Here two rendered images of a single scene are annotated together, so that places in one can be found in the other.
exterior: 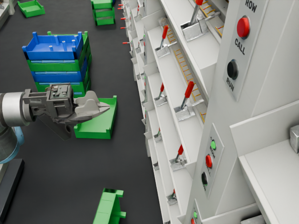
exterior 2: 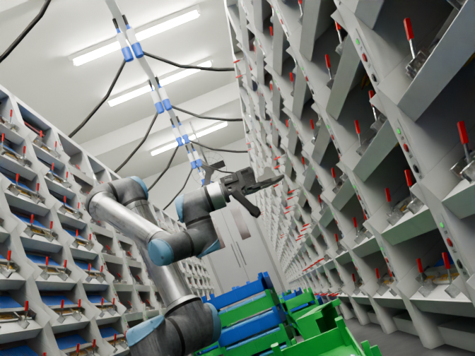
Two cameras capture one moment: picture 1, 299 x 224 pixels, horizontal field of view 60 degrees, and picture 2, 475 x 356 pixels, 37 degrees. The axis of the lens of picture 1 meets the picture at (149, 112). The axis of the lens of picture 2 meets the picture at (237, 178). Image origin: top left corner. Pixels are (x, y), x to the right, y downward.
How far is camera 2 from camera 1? 199 cm
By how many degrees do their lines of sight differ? 53
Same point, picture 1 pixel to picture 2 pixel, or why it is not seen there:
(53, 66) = (240, 311)
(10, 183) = not seen: outside the picture
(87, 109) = (266, 176)
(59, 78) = (251, 329)
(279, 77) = (289, 20)
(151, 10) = (307, 138)
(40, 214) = not seen: outside the picture
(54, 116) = (243, 185)
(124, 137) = not seen: hidden behind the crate
